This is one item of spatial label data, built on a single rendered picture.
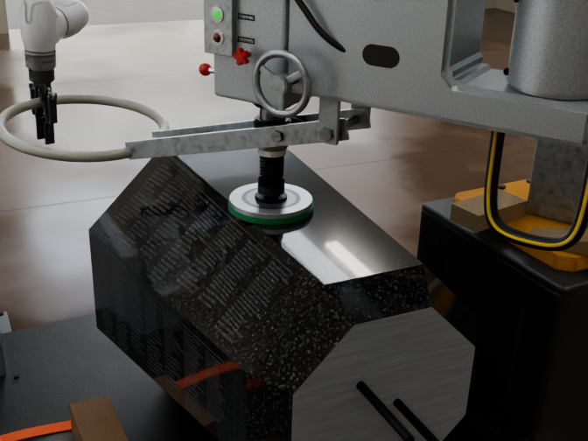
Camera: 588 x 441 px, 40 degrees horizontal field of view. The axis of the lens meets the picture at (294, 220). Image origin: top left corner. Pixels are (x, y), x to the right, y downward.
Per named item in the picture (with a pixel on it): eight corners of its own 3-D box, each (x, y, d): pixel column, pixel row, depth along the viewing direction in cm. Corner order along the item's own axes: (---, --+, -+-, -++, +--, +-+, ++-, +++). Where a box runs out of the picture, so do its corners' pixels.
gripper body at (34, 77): (23, 66, 242) (24, 95, 247) (36, 73, 237) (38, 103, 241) (45, 62, 247) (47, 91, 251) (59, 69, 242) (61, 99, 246)
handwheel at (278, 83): (329, 114, 180) (332, 47, 174) (306, 125, 172) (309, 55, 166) (272, 102, 187) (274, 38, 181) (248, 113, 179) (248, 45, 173)
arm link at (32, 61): (33, 54, 234) (34, 74, 237) (61, 51, 240) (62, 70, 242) (18, 47, 240) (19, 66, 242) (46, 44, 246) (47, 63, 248)
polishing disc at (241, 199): (244, 182, 218) (244, 178, 218) (320, 192, 213) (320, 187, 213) (217, 212, 199) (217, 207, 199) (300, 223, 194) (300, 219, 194)
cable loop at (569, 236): (584, 258, 169) (613, 112, 156) (580, 264, 166) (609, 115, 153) (479, 231, 180) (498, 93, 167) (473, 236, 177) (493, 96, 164)
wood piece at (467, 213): (497, 205, 236) (499, 189, 234) (524, 217, 228) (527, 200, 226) (449, 220, 224) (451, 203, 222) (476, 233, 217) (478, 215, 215)
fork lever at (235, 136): (378, 123, 193) (374, 102, 192) (339, 144, 178) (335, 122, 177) (166, 144, 232) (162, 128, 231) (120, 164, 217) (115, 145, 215)
